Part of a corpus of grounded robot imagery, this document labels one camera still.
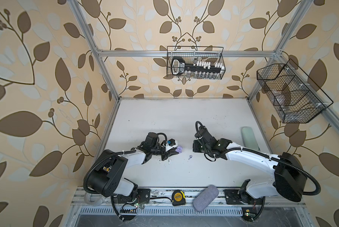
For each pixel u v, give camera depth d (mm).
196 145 749
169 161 864
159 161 864
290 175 414
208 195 723
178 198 710
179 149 843
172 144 722
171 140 737
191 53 900
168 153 759
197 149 742
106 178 434
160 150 758
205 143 632
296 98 733
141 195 738
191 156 887
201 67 825
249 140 932
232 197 728
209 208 709
